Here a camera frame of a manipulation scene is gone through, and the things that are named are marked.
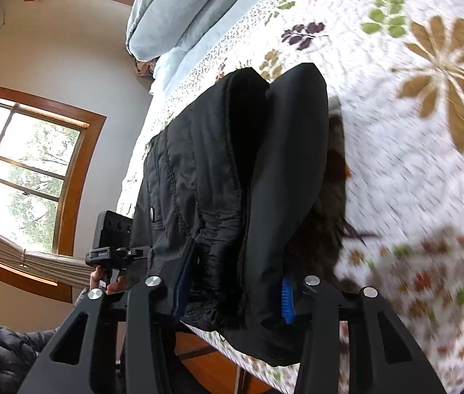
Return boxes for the black pants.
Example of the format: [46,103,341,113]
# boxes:
[132,63,328,366]

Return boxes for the beige window blind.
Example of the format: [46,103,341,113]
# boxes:
[0,235,93,287]

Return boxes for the light blue bed sheet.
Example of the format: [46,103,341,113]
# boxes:
[149,0,259,96]

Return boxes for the person's left hand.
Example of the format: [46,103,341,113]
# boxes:
[90,266,127,295]

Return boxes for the dark puffer jacket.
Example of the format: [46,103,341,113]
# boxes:
[0,325,58,393]

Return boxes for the grey folded duvet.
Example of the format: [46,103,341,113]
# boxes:
[125,0,237,62]

